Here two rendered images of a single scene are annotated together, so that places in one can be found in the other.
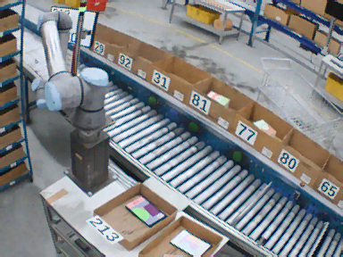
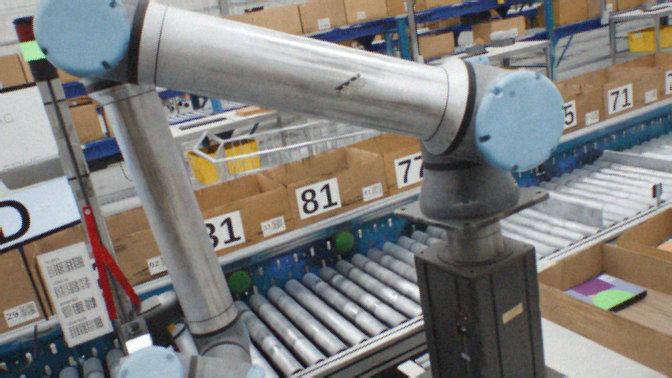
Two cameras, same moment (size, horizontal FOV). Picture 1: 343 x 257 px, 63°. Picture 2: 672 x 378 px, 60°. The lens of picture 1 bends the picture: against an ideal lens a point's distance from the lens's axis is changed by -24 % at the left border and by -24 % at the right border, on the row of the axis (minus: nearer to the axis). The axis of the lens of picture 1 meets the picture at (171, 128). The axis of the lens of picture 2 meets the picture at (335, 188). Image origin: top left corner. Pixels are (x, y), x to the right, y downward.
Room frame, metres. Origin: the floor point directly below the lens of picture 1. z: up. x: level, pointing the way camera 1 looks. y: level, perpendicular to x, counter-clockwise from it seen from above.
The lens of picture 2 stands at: (1.10, 1.46, 1.58)
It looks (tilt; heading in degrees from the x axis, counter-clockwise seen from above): 17 degrees down; 301
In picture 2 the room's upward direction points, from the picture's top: 11 degrees counter-clockwise
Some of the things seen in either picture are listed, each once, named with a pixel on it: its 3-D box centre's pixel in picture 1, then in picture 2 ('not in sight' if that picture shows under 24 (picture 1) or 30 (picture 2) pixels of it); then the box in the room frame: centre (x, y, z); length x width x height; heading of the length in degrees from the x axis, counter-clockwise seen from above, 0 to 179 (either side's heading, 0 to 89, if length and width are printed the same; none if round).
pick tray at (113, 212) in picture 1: (134, 216); (631, 300); (1.16, 0.10, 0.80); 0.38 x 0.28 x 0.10; 147
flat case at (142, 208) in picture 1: (146, 211); (597, 296); (1.24, 0.05, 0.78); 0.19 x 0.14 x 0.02; 53
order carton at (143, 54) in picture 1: (144, 60); (109, 254); (2.65, 0.34, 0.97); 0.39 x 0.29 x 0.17; 56
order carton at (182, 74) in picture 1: (179, 78); (224, 217); (2.43, 0.01, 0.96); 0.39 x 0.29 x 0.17; 56
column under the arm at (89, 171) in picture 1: (88, 155); (480, 319); (1.43, 0.42, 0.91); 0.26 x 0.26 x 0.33; 59
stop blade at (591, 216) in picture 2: (253, 203); (547, 207); (1.46, -0.60, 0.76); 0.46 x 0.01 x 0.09; 146
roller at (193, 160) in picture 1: (188, 164); (427, 268); (1.77, -0.15, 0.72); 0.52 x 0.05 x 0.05; 146
